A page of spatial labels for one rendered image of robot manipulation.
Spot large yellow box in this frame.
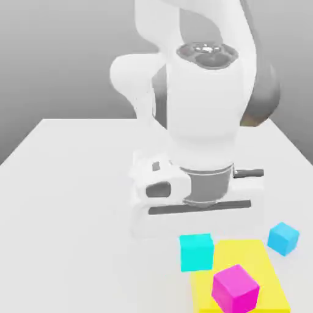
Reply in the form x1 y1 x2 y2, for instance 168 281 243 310
190 238 292 313

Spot small magenta cube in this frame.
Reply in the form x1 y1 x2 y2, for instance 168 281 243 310
211 263 260 313

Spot small cyan cube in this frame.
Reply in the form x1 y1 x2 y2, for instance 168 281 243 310
179 233 215 273

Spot small blue cube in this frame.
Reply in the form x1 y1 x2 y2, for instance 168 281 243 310
267 221 300 257

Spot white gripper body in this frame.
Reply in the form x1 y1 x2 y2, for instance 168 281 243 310
131 177 265 240

